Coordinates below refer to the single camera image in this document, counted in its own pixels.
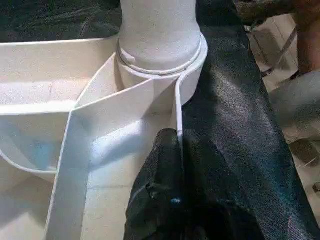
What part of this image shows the white plastic table top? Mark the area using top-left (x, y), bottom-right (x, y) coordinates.
top-left (0, 36), bottom-right (210, 240)

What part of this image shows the black work mat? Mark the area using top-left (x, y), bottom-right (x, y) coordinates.
top-left (0, 0), bottom-right (320, 240)

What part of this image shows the white plastic table leg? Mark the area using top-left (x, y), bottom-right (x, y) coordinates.
top-left (116, 0), bottom-right (204, 76)

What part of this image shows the thin grey tripod stand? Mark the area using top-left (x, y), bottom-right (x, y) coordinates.
top-left (245, 13), bottom-right (300, 78)

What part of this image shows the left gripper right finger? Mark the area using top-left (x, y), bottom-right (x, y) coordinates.
top-left (181, 130), bottom-right (264, 240)

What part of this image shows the grey left robot foot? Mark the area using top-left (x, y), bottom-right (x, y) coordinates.
top-left (268, 71), bottom-right (320, 144)

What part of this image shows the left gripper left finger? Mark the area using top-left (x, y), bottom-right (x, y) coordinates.
top-left (123, 127), bottom-right (188, 240)

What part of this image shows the brown upright post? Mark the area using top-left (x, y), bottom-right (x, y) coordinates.
top-left (295, 9), bottom-right (320, 74)

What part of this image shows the brown woven stool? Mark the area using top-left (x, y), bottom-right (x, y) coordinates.
top-left (234, 0), bottom-right (320, 25)

